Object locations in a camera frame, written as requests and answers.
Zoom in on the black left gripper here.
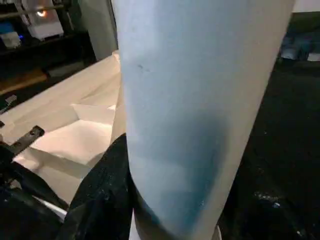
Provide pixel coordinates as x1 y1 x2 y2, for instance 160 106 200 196
0 124 70 240

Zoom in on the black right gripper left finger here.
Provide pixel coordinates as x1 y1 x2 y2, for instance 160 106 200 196
57 132 141 240

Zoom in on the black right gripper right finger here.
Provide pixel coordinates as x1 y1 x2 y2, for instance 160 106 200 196
216 129 320 240

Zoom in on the white plastic table leg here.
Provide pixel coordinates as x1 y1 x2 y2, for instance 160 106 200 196
112 0 295 240

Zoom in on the white plastic table top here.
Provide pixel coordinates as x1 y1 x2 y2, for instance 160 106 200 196
0 49 131 191

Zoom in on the white boxy machine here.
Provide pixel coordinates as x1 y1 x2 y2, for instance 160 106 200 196
24 0 65 41

